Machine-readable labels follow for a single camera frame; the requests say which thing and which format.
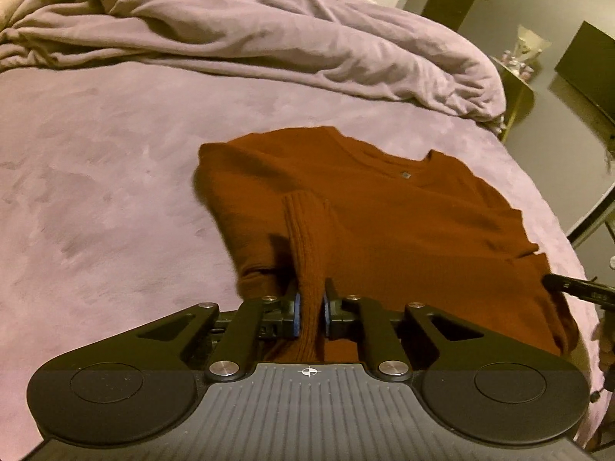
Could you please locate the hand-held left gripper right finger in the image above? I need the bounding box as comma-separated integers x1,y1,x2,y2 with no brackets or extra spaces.
321,279,510,379

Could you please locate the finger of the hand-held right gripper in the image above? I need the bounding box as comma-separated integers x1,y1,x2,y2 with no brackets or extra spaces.
542,273,615,306

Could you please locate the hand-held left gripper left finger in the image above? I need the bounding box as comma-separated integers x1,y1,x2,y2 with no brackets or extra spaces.
110,281,303,380

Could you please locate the brown knit cardigan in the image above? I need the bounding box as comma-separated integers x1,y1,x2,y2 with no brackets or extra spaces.
192,126,580,364

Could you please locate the gold side table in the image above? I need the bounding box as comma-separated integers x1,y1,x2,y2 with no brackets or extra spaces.
490,55,535,143

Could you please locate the black flat screen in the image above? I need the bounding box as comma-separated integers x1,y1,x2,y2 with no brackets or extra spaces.
554,21,615,131

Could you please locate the white figurine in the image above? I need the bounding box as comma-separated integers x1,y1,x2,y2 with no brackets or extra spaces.
513,24,551,66

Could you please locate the crumpled purple duvet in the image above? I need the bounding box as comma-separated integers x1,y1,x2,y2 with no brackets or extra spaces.
0,0,506,135

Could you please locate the metal frame bar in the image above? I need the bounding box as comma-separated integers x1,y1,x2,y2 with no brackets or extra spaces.
567,197,615,250

